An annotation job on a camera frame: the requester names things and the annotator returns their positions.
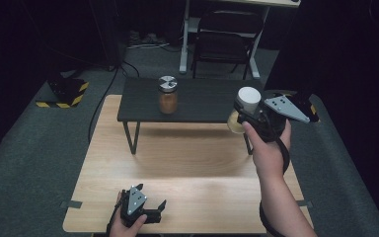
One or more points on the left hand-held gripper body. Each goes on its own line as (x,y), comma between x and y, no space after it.
(135,200)

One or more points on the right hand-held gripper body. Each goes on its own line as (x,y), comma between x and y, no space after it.
(284,108)

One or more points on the glass jar of yellow grains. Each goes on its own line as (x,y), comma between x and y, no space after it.
(249,97)

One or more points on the low black shelf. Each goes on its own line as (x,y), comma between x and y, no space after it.
(204,102)

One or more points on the glass jar of brown powder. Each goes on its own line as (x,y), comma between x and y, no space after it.
(168,103)

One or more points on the person's left hand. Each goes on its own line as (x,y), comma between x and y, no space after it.
(125,230)

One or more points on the person's right hand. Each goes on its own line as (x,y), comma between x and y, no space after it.
(268,154)

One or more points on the grey tape strip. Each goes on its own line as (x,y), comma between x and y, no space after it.
(71,204)
(305,203)

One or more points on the black folding chair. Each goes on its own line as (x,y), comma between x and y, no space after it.
(225,42)

